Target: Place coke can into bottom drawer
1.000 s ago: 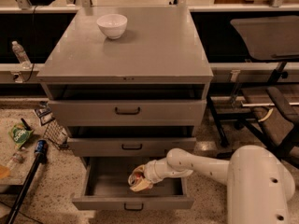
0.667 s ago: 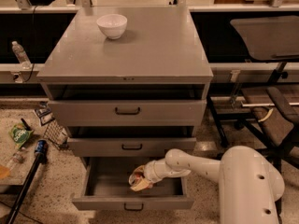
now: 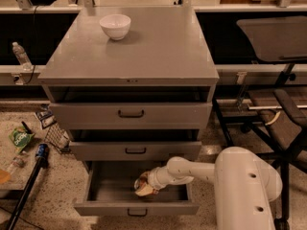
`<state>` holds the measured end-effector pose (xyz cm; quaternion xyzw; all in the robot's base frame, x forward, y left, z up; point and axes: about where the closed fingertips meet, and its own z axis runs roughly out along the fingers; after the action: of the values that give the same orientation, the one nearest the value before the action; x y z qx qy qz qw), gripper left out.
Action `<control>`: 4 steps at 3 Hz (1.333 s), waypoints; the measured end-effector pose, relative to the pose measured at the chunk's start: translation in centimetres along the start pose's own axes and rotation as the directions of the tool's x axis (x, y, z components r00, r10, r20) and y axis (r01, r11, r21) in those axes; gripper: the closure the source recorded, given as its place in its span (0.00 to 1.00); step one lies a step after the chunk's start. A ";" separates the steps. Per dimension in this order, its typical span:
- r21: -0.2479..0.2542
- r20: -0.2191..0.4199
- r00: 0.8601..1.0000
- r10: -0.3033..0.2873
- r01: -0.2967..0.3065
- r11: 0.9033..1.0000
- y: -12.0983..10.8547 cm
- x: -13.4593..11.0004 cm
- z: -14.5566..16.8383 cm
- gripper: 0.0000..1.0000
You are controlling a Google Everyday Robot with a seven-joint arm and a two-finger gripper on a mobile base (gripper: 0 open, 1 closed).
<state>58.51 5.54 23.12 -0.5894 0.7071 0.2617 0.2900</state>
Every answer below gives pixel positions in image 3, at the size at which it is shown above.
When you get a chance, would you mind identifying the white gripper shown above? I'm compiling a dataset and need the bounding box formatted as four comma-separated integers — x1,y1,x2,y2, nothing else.
135,167,175,196

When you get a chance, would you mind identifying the crushed orange soda can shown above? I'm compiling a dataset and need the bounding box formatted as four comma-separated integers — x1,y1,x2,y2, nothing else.
134,177,149,191

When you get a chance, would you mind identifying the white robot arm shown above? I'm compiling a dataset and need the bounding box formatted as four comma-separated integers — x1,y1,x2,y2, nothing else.
134,147,283,230

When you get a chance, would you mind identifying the grey open bottom drawer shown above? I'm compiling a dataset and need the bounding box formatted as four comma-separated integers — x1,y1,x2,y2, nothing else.
74,161,200,217

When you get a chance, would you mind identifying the grey top drawer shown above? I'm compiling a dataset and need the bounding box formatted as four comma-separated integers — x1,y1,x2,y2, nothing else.
50,103,212,129

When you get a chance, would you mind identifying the grey middle drawer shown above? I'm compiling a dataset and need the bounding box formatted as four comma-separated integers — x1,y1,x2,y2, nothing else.
70,142,201,161

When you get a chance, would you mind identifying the grey metal drawer cabinet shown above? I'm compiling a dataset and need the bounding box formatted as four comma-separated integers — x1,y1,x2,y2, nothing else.
37,6,221,164

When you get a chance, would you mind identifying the blue soda can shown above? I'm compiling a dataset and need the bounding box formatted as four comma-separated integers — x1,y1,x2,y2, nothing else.
35,144,49,160

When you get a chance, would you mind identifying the checkered snack bag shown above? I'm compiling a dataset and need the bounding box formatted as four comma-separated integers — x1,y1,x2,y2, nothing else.
45,123,70,154

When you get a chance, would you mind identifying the black pole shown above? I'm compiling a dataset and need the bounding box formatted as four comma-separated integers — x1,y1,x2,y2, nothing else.
6,157,47,230

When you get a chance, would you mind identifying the dark snack packet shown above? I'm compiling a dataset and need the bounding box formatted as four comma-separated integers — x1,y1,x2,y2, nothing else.
35,104,57,129

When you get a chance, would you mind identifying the fallen clear plastic bottle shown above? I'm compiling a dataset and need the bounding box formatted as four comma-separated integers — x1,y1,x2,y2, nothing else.
7,154,27,174

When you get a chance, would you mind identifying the green chip bag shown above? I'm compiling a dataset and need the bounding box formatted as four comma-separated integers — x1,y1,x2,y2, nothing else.
9,126,35,153

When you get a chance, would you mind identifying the orange round object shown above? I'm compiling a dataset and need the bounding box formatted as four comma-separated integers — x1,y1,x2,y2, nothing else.
0,170,11,184

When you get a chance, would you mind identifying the black office chair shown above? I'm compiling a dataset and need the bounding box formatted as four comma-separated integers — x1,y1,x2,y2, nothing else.
218,15,307,230

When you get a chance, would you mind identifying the white ceramic bowl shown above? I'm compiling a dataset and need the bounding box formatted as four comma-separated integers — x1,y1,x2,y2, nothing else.
99,14,131,40

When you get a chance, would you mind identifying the clear plastic water bottle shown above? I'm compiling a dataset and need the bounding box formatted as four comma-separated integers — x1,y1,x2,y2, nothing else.
12,42,33,71

